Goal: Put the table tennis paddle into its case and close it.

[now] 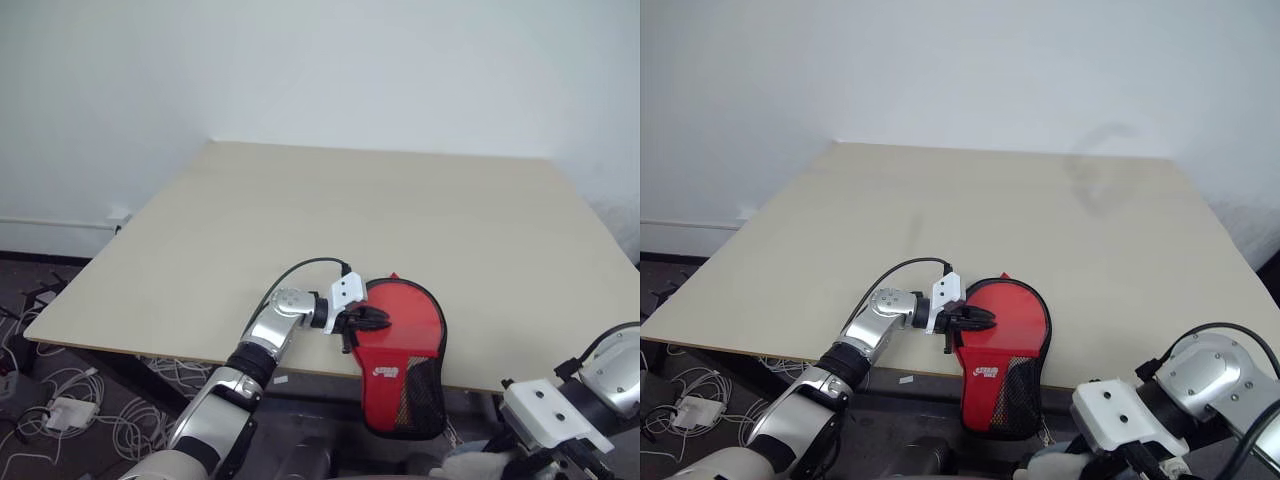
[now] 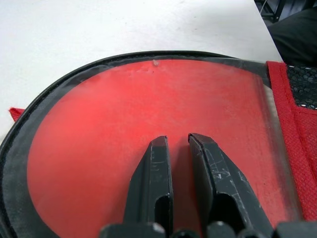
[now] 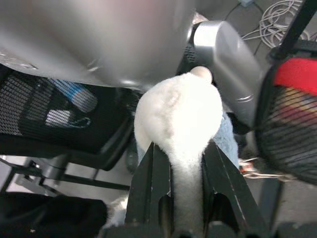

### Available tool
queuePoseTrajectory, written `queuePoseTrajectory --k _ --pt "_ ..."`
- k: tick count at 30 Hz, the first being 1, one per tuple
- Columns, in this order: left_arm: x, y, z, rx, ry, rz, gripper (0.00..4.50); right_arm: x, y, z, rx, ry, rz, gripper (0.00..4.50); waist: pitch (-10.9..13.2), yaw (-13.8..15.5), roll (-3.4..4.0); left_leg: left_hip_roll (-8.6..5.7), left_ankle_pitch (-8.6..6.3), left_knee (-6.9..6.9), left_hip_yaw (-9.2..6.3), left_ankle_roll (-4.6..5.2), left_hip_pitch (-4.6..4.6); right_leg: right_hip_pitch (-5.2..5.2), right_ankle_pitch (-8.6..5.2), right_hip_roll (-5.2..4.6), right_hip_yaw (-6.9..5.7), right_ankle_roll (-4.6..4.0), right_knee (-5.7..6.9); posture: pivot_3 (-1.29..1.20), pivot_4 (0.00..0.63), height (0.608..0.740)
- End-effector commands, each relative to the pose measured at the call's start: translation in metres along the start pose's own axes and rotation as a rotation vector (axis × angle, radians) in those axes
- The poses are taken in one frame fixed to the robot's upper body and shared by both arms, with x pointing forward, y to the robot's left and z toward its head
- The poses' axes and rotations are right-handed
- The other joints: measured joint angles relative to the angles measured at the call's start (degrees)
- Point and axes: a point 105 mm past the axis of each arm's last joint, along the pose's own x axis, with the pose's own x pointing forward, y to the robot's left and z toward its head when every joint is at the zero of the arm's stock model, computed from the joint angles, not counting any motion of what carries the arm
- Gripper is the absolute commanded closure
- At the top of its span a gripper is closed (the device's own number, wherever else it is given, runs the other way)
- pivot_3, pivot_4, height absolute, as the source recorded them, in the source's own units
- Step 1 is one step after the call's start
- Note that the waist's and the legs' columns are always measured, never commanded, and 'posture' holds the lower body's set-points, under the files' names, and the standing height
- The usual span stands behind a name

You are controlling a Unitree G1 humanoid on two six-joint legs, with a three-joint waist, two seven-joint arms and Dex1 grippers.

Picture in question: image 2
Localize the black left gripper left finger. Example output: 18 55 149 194
123 135 174 229

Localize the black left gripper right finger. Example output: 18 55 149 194
187 132 273 230

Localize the red table tennis paddle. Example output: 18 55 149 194
26 60 302 238

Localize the black and red paddle case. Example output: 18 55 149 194
0 50 317 238

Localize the dark fabric bundle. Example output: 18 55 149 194
266 8 317 67

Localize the dark metal frame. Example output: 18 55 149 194
254 0 317 21

